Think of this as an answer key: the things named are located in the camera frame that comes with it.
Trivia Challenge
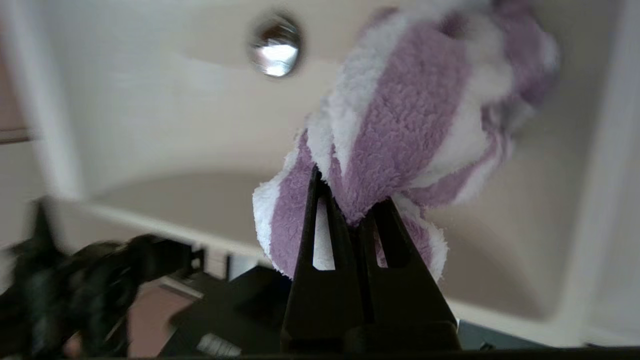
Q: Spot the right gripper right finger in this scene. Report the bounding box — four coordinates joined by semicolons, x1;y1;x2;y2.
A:
359;197;457;324

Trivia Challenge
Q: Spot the purple white striped towel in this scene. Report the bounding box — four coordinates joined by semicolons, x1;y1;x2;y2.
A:
252;0;559;282

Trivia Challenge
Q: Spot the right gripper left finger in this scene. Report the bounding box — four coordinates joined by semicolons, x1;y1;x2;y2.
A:
280;166;366;354

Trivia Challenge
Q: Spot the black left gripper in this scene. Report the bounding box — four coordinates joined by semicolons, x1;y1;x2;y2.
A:
9;199;77;292

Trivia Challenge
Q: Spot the beige wash basin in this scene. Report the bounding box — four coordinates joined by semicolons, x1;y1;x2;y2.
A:
0;0;640;347

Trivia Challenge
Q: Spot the black robot torso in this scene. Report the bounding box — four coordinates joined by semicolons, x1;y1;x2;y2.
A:
169;265;297;357

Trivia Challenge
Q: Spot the chrome drain stopper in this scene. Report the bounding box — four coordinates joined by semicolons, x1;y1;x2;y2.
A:
248;11;304;79

